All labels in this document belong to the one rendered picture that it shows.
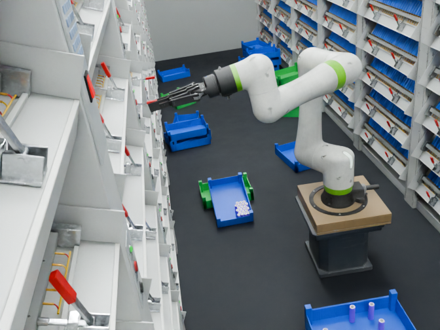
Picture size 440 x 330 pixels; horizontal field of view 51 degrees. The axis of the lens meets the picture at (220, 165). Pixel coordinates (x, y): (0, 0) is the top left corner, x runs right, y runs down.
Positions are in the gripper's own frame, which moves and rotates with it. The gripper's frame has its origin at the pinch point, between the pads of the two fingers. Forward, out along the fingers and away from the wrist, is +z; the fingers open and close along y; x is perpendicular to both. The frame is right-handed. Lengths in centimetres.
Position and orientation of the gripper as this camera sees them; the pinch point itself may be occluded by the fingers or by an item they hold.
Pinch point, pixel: (159, 103)
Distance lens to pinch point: 158.4
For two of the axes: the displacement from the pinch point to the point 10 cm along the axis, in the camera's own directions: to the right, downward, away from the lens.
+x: -2.8, -8.2, -4.9
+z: -9.5, 3.2, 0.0
